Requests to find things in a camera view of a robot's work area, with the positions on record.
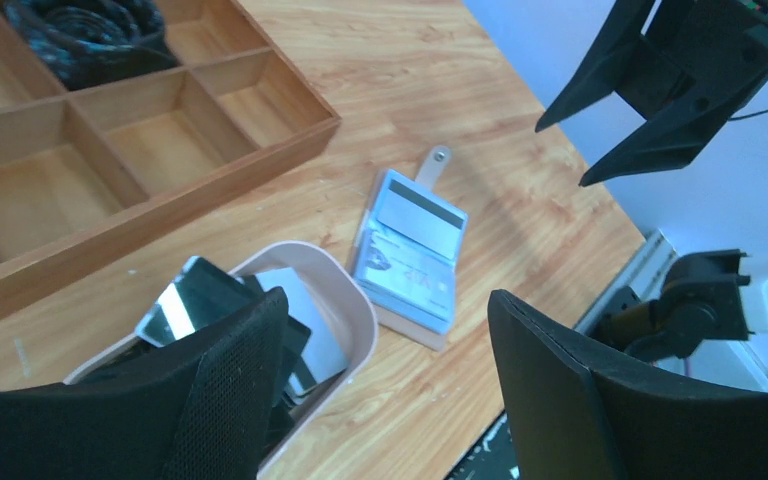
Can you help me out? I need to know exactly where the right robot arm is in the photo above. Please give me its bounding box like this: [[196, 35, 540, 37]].
[[536, 1, 768, 363]]

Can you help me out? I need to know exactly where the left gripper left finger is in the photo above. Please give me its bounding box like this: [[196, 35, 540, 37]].
[[0, 288, 288, 479]]

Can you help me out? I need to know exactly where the black flower cup centre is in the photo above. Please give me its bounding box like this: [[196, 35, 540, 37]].
[[2, 0, 179, 91]]

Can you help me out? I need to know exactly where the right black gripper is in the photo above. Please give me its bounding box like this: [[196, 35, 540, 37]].
[[535, 0, 768, 187]]

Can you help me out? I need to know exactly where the white card in tray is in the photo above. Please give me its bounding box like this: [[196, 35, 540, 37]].
[[255, 267, 348, 397]]

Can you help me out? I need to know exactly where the silver white credit card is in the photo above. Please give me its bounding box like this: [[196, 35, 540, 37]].
[[353, 228, 456, 334]]

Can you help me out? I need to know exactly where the brown wooden divider tray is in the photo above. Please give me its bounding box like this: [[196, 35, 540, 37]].
[[0, 1, 340, 320]]

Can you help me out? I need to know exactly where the pink oval tray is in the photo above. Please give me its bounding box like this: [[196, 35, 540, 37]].
[[65, 240, 378, 474]]

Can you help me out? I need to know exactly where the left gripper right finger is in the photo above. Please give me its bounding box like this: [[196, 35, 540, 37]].
[[487, 290, 768, 479]]

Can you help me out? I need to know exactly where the pink leather card holder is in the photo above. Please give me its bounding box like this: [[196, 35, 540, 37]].
[[350, 145, 469, 351]]

